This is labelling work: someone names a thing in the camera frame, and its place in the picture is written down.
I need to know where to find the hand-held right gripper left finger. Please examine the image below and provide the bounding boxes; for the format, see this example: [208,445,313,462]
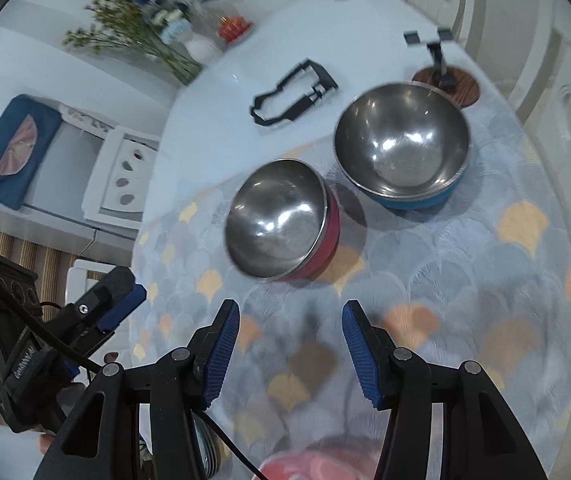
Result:
[32,299,242,480]

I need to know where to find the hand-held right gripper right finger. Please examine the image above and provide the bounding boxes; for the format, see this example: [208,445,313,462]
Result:
[341,300,549,480]

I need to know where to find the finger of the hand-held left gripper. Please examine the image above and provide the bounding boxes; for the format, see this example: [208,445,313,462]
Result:
[40,266,147,356]

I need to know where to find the pink polka dot bowl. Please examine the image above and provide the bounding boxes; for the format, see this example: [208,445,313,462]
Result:
[258,447,386,480]

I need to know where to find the steel bowl red outside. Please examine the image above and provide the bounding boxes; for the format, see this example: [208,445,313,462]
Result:
[224,159,340,282]

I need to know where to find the steel bowl blue outside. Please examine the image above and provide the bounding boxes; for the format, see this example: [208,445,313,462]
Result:
[334,82,471,211]

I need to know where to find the white cabinet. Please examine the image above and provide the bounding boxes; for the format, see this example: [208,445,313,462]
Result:
[0,110,158,256]

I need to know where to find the floral patterned box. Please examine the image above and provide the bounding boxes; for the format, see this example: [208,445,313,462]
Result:
[59,104,116,133]

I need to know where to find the blue cloth cover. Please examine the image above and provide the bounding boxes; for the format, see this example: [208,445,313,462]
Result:
[0,94,63,211]

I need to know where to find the clear glass vase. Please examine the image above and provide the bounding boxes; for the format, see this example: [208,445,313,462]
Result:
[162,45,203,86]

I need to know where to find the white ceramic vase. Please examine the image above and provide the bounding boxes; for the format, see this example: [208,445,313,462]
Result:
[185,35,223,63]

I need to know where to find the blue and white flowers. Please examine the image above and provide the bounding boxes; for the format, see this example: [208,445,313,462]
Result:
[132,0,216,43]

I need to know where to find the round wooden coaster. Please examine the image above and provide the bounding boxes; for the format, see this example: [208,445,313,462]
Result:
[412,65,480,107]

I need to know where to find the red lidded teacup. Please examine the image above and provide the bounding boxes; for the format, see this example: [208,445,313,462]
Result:
[216,16,255,43]

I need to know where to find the black phone stand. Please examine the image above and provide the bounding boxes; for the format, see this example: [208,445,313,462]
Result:
[403,27,459,92]

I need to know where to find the black cable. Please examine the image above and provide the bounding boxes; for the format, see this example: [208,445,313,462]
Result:
[192,407,263,480]
[0,242,103,373]

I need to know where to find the black plastic frame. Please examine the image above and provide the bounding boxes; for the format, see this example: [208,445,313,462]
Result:
[249,59,339,127]

